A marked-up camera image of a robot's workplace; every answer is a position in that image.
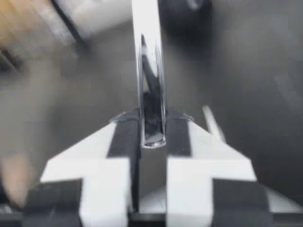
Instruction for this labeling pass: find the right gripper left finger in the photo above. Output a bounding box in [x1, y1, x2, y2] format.
[22, 108, 142, 227]

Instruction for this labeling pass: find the silver fork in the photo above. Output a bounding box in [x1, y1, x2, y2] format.
[131, 0, 168, 149]

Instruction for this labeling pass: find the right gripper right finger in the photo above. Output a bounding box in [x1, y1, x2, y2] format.
[165, 107, 273, 227]

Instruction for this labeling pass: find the black frame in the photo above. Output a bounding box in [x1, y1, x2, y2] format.
[51, 0, 87, 48]

